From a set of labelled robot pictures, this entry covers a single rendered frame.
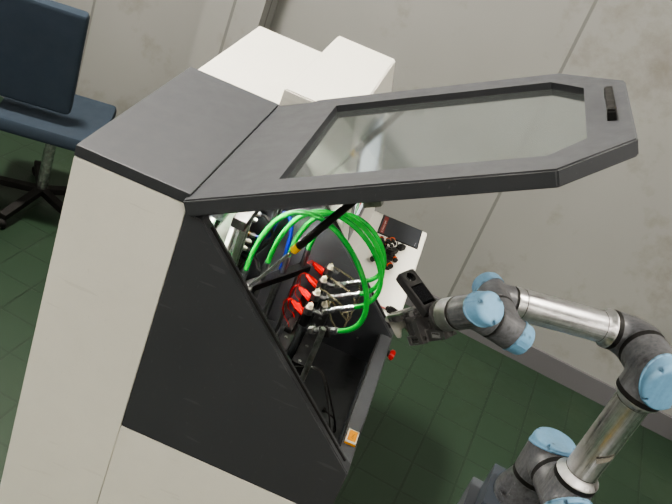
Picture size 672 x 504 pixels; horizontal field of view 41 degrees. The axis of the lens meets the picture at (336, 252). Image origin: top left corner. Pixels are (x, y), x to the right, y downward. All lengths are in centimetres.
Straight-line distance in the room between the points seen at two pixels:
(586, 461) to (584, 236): 242
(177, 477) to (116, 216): 74
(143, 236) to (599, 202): 286
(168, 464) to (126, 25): 315
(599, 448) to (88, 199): 133
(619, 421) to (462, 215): 258
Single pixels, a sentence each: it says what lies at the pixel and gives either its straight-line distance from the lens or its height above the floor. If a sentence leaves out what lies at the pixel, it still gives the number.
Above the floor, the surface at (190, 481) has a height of 71.
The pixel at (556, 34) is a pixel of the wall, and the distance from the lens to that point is 436.
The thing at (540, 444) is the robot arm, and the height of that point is 112.
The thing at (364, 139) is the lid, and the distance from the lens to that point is 224.
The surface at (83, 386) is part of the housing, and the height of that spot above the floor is 86.
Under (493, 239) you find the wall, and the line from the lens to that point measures 467.
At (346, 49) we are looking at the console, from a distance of 316.
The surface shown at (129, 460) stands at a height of 69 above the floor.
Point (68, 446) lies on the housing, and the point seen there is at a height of 65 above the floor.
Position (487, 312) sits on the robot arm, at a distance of 189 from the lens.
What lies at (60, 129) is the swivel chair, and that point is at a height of 54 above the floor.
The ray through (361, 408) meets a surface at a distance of 250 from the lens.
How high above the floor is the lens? 246
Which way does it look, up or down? 29 degrees down
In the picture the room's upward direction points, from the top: 22 degrees clockwise
